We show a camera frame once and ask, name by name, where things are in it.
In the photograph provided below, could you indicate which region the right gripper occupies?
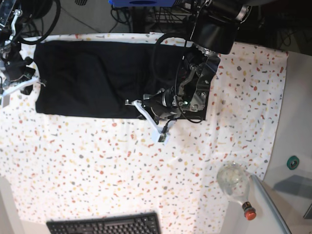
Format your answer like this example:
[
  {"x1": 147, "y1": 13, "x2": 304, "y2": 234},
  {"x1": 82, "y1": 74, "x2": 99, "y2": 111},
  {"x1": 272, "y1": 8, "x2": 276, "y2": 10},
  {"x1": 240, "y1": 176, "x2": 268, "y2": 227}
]
[{"x1": 2, "y1": 56, "x2": 35, "y2": 96}]

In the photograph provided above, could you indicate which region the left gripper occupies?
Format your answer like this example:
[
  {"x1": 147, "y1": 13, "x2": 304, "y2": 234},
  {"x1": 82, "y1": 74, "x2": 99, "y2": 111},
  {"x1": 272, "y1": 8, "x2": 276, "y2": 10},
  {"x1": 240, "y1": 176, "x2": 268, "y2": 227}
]
[{"x1": 142, "y1": 89, "x2": 180, "y2": 122}]

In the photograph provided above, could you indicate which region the black t-shirt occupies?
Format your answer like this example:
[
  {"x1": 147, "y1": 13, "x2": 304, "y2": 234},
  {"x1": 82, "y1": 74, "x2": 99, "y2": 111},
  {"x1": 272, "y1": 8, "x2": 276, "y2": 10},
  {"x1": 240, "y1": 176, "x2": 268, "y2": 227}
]
[{"x1": 34, "y1": 41, "x2": 189, "y2": 118}]

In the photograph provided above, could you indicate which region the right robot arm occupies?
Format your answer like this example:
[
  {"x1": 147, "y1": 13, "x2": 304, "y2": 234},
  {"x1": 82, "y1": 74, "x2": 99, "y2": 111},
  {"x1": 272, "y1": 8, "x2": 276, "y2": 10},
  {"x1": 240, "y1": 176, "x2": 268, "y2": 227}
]
[{"x1": 0, "y1": 0, "x2": 61, "y2": 97}]

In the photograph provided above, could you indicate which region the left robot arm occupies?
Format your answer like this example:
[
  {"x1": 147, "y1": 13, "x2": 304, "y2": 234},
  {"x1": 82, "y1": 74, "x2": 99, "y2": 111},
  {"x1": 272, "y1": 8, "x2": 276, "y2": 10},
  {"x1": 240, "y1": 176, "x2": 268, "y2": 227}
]
[{"x1": 142, "y1": 0, "x2": 252, "y2": 123}]

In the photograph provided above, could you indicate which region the terrazzo patterned tablecloth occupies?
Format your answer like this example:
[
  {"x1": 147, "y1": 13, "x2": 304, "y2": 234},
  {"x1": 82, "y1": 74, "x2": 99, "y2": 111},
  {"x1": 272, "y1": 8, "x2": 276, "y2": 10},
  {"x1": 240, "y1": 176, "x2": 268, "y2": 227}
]
[{"x1": 0, "y1": 42, "x2": 289, "y2": 234}]

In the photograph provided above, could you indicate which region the clear glass bottle orange cap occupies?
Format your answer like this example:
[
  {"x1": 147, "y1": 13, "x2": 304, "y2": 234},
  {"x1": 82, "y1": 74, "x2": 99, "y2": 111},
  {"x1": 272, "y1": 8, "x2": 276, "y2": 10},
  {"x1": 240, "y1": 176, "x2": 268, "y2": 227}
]
[{"x1": 216, "y1": 162, "x2": 256, "y2": 221}]

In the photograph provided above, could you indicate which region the blue box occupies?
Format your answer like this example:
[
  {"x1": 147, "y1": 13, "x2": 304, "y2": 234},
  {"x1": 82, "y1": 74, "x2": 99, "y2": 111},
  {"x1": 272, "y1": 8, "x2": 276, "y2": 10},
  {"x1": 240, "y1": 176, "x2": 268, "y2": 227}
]
[{"x1": 108, "y1": 0, "x2": 183, "y2": 7}]

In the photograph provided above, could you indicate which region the black keyboard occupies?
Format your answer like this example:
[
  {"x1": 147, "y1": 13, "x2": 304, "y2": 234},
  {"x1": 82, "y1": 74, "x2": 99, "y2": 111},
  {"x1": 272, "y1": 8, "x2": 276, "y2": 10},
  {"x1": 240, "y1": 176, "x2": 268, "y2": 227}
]
[{"x1": 46, "y1": 213, "x2": 161, "y2": 234}]

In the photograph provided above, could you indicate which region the green tape roll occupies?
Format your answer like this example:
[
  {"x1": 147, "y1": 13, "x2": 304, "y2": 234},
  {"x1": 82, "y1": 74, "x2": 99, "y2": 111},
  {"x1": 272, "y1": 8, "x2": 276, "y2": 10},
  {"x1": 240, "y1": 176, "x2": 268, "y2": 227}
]
[{"x1": 287, "y1": 156, "x2": 300, "y2": 170}]

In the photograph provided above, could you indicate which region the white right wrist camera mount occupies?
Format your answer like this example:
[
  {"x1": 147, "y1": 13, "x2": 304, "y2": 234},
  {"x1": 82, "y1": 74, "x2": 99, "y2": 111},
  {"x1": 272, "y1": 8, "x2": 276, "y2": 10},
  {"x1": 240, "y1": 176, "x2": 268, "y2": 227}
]
[{"x1": 0, "y1": 76, "x2": 40, "y2": 108}]

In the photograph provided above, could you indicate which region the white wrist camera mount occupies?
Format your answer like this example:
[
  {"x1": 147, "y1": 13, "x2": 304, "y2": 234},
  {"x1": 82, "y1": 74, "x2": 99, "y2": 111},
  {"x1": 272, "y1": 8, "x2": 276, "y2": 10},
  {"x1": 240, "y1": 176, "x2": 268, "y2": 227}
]
[
  {"x1": 0, "y1": 76, "x2": 40, "y2": 108},
  {"x1": 125, "y1": 99, "x2": 177, "y2": 144}
]

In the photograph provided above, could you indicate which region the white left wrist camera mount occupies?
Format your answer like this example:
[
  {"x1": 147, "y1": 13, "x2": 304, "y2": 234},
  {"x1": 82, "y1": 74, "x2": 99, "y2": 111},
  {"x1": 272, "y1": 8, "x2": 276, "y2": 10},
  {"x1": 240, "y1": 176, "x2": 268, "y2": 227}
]
[{"x1": 125, "y1": 99, "x2": 177, "y2": 144}]

